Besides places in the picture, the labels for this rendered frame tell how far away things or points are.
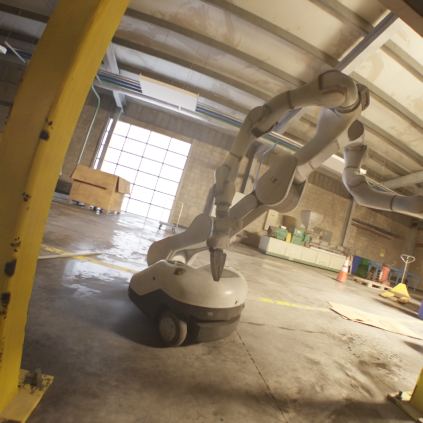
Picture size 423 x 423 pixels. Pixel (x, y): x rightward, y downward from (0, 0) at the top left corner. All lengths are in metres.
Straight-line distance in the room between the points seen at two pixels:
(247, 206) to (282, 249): 6.89
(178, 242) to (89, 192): 5.16
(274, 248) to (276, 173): 6.82
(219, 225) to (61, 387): 0.74
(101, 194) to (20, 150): 5.54
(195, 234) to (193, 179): 8.07
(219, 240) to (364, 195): 0.60
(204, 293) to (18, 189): 0.73
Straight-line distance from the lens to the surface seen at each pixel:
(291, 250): 8.05
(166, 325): 1.04
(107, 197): 6.01
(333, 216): 12.18
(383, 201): 0.89
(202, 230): 1.07
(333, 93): 0.84
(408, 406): 1.49
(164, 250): 1.26
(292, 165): 0.92
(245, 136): 0.89
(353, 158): 1.16
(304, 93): 0.88
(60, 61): 0.59
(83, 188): 6.30
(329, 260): 9.24
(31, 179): 0.53
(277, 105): 0.90
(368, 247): 14.42
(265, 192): 0.92
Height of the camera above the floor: 0.61
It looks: 1 degrees up
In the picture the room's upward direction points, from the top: 16 degrees clockwise
